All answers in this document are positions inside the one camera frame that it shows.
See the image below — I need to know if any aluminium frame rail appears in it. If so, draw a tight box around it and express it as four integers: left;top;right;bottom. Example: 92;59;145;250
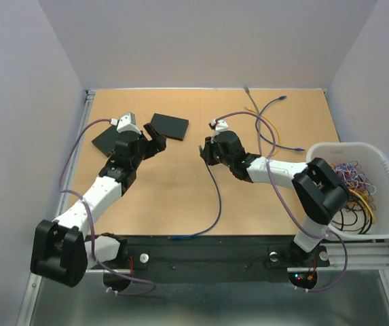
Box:
55;90;96;217

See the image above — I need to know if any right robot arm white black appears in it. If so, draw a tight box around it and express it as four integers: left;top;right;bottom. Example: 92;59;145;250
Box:
200;130;350;265

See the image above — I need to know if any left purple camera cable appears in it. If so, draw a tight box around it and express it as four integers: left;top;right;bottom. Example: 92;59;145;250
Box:
60;117;157;296

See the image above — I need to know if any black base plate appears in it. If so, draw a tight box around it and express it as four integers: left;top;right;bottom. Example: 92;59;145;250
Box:
105;235;330;284

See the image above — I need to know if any white plastic bin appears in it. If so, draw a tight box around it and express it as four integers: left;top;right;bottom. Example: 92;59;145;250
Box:
306;142;389;240

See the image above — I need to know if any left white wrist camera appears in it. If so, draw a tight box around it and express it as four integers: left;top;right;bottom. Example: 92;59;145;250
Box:
110;112;141;134

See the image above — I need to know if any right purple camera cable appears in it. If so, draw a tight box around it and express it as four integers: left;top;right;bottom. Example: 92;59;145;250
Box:
210;111;348;293

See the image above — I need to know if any grey ethernet cable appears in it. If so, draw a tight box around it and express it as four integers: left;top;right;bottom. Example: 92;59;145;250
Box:
244;87;265;118

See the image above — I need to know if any blue ethernet cable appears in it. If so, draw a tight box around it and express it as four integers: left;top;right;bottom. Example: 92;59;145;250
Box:
167;144;223;242
255;95;306;152

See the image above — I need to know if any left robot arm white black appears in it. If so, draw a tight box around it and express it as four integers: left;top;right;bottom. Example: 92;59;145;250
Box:
30;120;166;287

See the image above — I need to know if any yellow ethernet cable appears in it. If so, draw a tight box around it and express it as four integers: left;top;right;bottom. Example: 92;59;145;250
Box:
244;105;283;147

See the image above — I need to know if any tangle of coloured cables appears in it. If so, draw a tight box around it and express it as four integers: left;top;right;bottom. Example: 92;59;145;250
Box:
329;160;379;236

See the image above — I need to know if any black network switch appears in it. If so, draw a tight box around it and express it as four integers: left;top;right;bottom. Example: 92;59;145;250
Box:
92;126;117;158
150;113;189;141

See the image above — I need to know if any black network switch centre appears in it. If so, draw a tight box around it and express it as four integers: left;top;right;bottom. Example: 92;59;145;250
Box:
150;113;189;141

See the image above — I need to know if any purple camera cable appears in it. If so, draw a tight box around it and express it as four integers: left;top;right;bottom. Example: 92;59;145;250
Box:
60;117;157;296
210;111;348;293

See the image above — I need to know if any black network switch left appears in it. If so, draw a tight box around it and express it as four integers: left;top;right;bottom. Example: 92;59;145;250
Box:
92;126;117;158

